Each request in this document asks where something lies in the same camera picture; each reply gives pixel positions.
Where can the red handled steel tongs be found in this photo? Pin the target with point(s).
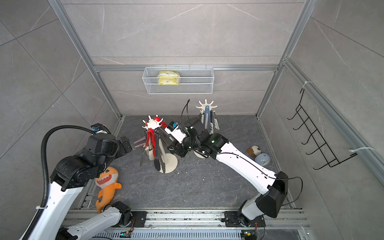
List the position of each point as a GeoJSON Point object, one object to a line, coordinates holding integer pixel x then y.
{"type": "Point", "coordinates": [160, 122]}

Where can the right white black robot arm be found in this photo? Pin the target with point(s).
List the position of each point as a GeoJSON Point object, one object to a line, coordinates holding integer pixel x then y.
{"type": "Point", "coordinates": [272, 187]}

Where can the black steel tongs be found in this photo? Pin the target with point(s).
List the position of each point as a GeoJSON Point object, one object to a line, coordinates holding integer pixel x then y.
{"type": "Point", "coordinates": [163, 162]}

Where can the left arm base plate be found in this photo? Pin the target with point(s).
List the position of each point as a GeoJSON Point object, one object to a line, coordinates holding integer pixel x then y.
{"type": "Point", "coordinates": [136, 219]}

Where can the cream utensil stand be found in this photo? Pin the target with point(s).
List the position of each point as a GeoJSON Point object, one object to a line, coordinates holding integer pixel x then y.
{"type": "Point", "coordinates": [151, 123]}
{"type": "Point", "coordinates": [199, 121]}

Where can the grey blue dome toy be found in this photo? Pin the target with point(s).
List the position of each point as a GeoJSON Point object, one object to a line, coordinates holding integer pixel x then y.
{"type": "Point", "coordinates": [263, 159]}

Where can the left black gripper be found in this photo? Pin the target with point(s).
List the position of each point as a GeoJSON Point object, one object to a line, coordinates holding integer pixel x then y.
{"type": "Point", "coordinates": [125, 142]}

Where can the yellow packet in basket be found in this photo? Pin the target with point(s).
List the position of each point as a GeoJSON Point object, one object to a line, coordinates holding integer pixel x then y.
{"type": "Point", "coordinates": [168, 78]}

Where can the blue handled cream tongs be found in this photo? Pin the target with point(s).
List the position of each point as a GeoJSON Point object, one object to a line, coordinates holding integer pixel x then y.
{"type": "Point", "coordinates": [207, 118]}

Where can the brown white plush toy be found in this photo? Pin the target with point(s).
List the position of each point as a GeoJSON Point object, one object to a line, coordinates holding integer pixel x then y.
{"type": "Point", "coordinates": [254, 151]}

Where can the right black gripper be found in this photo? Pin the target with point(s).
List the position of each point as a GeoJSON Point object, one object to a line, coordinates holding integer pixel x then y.
{"type": "Point", "coordinates": [178, 147]}

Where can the white wire mesh basket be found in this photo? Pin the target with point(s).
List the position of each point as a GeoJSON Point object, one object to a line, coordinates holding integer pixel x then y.
{"type": "Point", "coordinates": [193, 80]}

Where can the slim white tongs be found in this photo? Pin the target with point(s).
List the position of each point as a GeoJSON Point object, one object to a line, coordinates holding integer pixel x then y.
{"type": "Point", "coordinates": [214, 121]}

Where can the black wire wall hook rack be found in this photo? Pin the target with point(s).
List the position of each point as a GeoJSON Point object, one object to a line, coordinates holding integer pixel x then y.
{"type": "Point", "coordinates": [315, 136]}

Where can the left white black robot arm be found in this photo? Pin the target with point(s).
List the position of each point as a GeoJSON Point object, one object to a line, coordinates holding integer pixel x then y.
{"type": "Point", "coordinates": [66, 182]}

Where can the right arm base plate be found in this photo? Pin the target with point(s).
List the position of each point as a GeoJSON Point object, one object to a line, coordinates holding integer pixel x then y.
{"type": "Point", "coordinates": [234, 219]}

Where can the red sleeved steel tongs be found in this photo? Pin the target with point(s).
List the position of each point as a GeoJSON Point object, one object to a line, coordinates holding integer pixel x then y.
{"type": "Point", "coordinates": [150, 145]}

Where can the red pink paw tongs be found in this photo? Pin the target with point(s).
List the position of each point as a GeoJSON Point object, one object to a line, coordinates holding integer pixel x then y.
{"type": "Point", "coordinates": [140, 143]}

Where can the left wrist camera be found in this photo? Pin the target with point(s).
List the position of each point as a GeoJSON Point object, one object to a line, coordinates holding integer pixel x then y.
{"type": "Point", "coordinates": [100, 128]}

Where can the orange monster plush toy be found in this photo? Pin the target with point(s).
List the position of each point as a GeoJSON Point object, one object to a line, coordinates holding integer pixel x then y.
{"type": "Point", "coordinates": [108, 184]}

